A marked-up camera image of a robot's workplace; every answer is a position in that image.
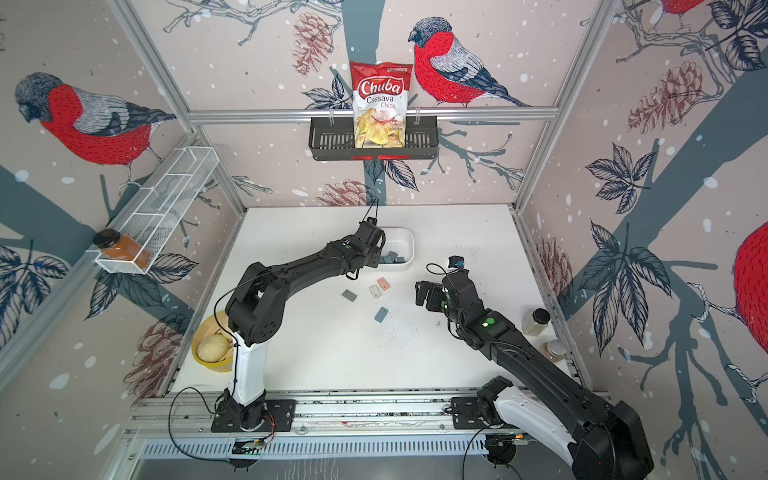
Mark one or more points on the clear jar white lid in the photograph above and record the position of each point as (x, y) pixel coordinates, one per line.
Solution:
(554, 350)

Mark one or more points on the clear acrylic wall shelf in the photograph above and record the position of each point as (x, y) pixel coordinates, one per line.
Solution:
(160, 207)

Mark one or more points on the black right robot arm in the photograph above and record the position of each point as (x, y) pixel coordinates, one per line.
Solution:
(597, 439)

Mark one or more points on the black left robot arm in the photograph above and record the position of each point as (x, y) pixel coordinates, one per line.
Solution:
(256, 308)

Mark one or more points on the black wire wall basket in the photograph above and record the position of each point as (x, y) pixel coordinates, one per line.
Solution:
(333, 140)

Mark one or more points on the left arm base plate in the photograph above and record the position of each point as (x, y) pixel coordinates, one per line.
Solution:
(270, 415)

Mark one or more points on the Chuba cassava chips bag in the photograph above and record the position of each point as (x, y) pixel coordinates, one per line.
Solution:
(379, 103)

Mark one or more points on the grey eraser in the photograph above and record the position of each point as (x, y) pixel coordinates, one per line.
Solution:
(349, 295)

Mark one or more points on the pink eraser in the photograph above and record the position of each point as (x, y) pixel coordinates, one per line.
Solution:
(383, 284)

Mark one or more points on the clear jar black lid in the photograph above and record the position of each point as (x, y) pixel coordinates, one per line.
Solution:
(536, 322)

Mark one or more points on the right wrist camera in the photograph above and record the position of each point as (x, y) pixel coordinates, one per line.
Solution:
(456, 262)

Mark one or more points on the white storage box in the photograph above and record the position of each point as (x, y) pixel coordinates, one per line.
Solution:
(401, 241)

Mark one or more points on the white eraser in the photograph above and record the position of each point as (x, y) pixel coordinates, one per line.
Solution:
(375, 291)

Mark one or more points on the round bread bun lower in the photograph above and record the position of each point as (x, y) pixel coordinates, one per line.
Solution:
(213, 348)

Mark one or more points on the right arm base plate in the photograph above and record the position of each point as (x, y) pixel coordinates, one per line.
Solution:
(475, 412)

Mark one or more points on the orange spice jar black lid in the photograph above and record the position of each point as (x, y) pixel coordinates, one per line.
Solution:
(117, 246)

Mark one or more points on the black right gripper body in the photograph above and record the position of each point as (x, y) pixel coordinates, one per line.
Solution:
(456, 317)

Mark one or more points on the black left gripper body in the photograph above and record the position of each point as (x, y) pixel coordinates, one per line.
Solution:
(373, 258)

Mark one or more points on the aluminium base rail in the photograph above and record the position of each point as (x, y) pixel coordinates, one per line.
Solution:
(306, 413)

